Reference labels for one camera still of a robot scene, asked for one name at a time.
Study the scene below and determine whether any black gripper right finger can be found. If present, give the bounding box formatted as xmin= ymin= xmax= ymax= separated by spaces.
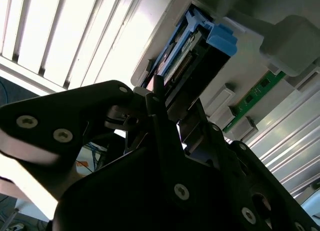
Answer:
xmin=196 ymin=100 xmax=320 ymax=231

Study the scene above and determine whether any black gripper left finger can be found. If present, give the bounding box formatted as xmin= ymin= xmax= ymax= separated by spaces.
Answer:
xmin=0 ymin=74 xmax=198 ymax=207

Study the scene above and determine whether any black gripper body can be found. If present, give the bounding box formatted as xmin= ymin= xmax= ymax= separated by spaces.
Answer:
xmin=51 ymin=145 xmax=276 ymax=231

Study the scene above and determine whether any hard disk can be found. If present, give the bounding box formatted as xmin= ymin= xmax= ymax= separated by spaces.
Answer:
xmin=139 ymin=4 xmax=238 ymax=122

